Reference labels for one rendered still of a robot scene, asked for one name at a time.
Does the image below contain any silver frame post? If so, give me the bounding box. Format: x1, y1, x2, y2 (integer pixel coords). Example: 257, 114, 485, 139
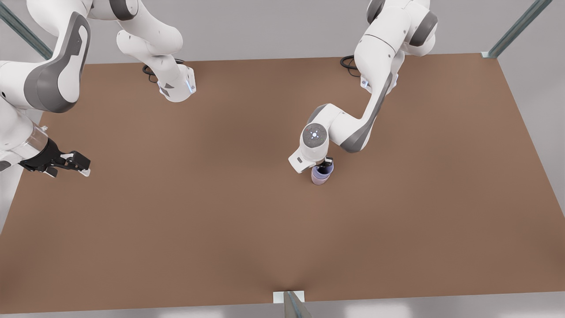
273, 290, 312, 318
481, 0, 553, 59
0, 2, 54, 61

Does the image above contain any black cable loop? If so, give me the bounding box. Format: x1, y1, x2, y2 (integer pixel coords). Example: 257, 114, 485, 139
142, 58, 186, 83
340, 55, 362, 78

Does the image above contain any purple cup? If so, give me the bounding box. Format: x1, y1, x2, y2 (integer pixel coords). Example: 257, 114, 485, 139
312, 159, 335, 176

